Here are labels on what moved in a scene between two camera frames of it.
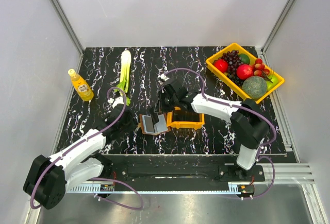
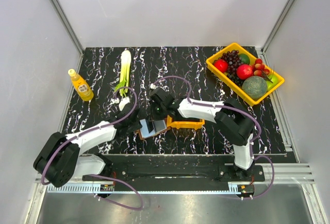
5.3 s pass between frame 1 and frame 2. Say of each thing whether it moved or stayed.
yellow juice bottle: stayed
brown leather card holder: moved
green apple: stayed
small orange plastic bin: stayed
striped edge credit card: moved
